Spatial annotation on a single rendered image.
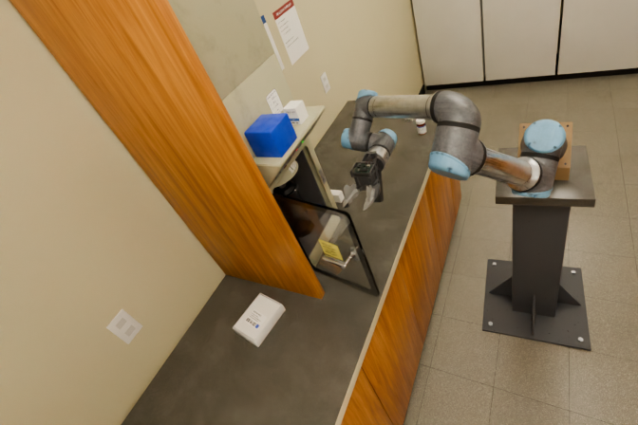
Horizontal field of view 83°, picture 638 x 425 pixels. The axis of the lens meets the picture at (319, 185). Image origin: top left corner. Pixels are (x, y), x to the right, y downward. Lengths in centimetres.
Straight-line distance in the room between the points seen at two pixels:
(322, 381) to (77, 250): 84
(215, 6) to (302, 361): 108
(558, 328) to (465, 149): 146
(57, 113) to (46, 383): 77
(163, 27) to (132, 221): 74
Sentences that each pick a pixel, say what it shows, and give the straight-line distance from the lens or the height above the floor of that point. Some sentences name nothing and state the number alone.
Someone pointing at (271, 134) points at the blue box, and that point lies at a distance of 102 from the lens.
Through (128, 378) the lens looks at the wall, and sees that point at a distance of 157.
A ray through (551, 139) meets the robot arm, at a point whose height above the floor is 122.
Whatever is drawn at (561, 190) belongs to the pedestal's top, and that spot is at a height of 94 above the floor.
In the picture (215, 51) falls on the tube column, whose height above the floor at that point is 182.
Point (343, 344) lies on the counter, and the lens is 128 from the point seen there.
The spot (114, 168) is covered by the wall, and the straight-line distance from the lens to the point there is 135.
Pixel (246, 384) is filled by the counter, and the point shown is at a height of 94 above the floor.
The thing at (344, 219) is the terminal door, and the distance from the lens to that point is 99.
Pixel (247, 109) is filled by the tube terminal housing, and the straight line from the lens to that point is 111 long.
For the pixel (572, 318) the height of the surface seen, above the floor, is 1.
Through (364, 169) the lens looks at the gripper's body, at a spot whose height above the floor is 135.
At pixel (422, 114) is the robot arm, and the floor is 145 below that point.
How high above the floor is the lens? 204
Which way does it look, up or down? 37 degrees down
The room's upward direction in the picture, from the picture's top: 23 degrees counter-clockwise
